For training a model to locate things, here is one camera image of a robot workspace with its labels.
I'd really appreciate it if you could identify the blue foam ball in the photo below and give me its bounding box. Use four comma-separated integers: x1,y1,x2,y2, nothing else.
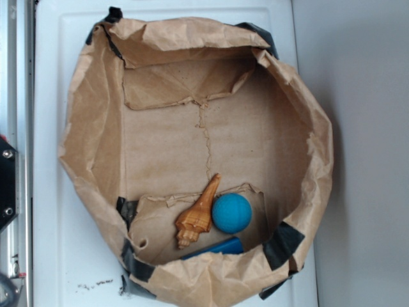
212,193,252,234

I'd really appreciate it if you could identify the orange conch seashell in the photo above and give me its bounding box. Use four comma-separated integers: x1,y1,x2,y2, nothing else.
175,173,221,249

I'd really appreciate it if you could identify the brown paper bag bin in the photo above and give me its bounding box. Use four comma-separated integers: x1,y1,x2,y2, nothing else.
59,8,334,306

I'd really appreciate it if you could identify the blue rectangular block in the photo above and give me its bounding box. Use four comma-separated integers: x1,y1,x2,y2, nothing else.
181,237,244,260

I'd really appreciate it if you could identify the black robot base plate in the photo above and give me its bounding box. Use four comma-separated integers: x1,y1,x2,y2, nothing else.
0,134,19,232

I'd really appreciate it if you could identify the aluminium frame rail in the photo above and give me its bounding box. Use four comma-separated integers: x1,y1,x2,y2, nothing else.
1,1,36,306

